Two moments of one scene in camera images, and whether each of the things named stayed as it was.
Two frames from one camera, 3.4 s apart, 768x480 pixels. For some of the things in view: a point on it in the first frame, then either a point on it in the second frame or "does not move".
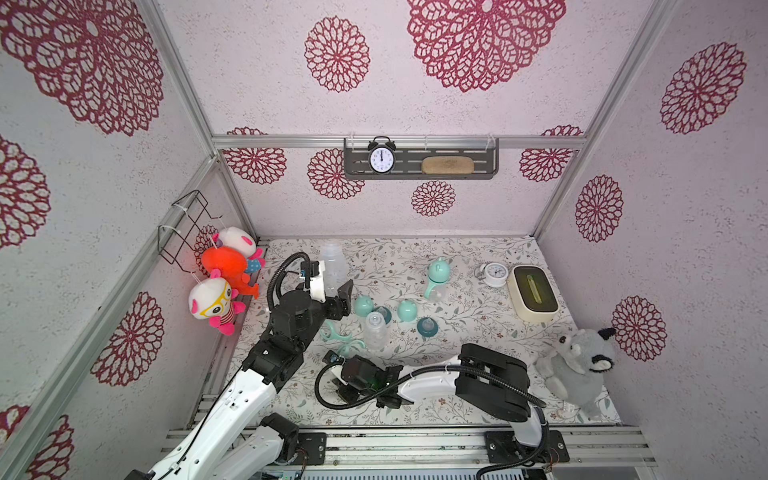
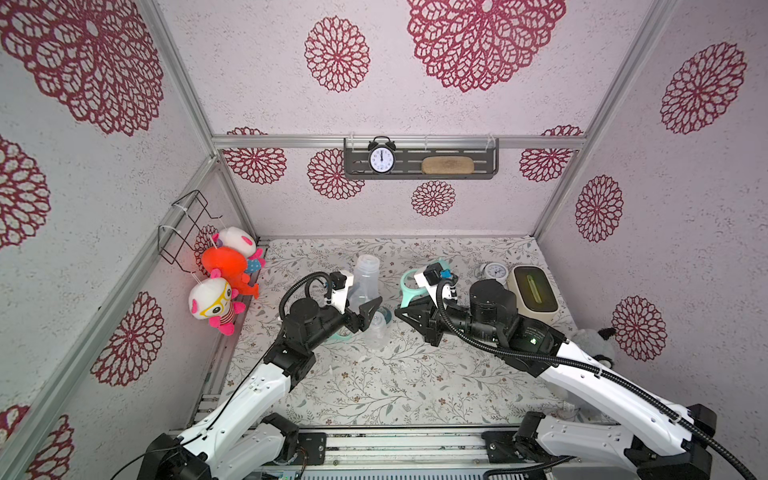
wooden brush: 447,165 does not move
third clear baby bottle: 376,332 does not move
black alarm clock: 381,154 does not move
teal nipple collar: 386,313 does not move
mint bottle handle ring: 327,331 -> 408,292
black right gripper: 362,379 -> 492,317
